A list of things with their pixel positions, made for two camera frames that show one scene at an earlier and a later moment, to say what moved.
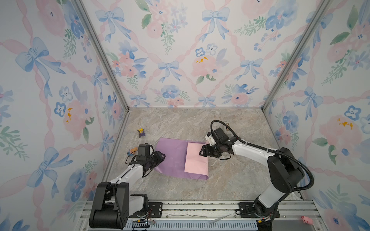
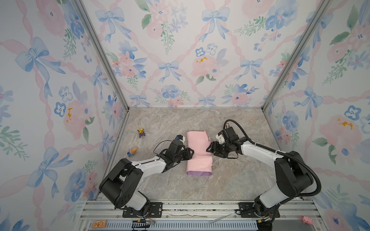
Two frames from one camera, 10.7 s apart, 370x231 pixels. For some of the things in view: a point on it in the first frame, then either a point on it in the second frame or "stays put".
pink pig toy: (307, 220) stays put
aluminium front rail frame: (293, 215) stays put
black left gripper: (159, 157) to (188, 156)
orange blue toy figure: (132, 150) stays put
